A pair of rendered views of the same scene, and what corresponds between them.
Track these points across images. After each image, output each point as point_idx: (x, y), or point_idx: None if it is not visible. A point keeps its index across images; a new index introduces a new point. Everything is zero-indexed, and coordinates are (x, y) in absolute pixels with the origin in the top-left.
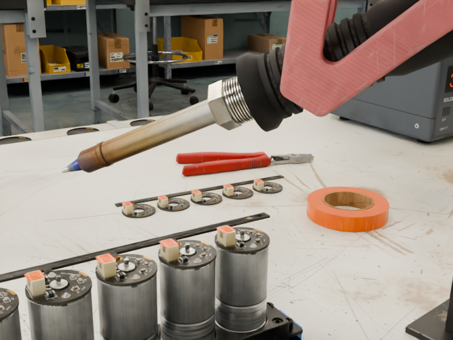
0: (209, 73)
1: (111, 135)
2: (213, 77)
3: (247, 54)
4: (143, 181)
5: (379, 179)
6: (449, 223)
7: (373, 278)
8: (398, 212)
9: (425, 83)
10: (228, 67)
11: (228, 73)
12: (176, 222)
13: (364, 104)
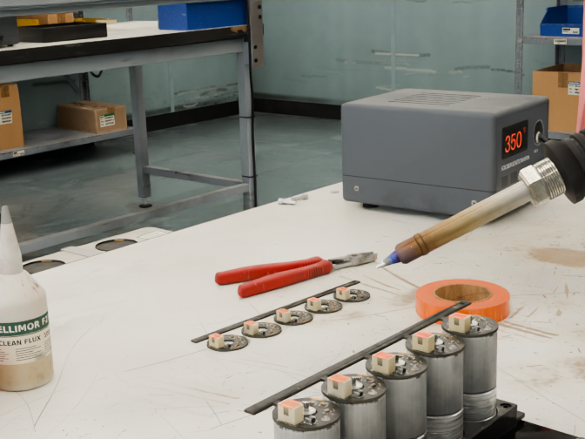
0: (3, 172)
1: (97, 265)
2: (12, 177)
3: (555, 141)
4: (198, 311)
5: (465, 268)
6: (572, 301)
7: (539, 365)
8: (514, 300)
9: (480, 151)
10: (31, 158)
11: (36, 168)
12: (283, 347)
13: (400, 185)
